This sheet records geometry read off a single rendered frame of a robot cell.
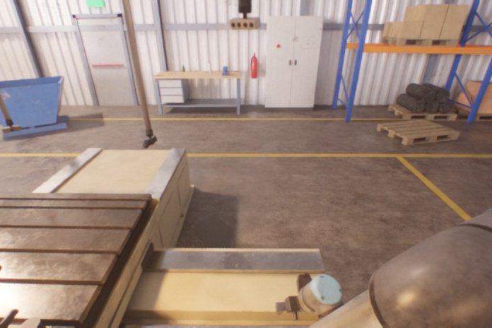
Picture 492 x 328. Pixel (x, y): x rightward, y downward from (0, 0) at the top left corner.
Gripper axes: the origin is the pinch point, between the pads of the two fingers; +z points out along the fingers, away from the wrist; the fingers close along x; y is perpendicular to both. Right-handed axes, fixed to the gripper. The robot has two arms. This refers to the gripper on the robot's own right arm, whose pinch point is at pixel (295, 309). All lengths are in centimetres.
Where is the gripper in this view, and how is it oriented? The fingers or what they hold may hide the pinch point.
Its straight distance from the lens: 122.0
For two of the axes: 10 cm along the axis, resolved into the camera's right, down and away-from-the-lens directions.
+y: 0.8, 7.8, -6.2
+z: -1.6, 6.2, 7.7
